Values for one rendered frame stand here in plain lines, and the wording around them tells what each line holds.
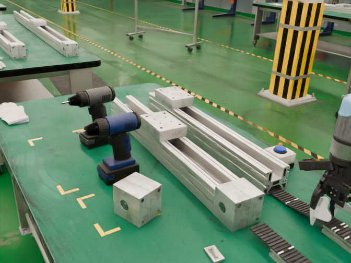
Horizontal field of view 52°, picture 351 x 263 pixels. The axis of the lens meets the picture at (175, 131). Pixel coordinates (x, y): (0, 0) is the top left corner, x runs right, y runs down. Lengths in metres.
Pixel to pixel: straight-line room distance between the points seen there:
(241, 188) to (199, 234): 0.17
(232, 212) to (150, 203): 0.22
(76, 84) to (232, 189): 1.92
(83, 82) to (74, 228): 1.84
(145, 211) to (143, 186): 0.06
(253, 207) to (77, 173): 0.59
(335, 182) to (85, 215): 0.66
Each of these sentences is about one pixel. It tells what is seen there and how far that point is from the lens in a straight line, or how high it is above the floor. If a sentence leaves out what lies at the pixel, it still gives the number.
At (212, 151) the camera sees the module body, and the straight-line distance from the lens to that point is 1.33.
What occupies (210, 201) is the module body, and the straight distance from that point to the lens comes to 1.06.
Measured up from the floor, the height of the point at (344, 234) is 0.82.
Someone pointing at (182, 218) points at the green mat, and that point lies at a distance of 1.04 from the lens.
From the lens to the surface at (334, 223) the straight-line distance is 1.08.
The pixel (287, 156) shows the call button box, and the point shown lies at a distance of 1.31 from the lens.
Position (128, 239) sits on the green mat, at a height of 0.78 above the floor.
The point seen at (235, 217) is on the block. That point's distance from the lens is 0.99.
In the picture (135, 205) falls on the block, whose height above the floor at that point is 0.85.
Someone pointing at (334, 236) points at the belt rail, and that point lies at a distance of 1.08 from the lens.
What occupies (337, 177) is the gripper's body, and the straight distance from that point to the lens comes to 1.01.
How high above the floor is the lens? 1.43
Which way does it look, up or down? 25 degrees down
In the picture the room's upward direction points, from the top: 3 degrees clockwise
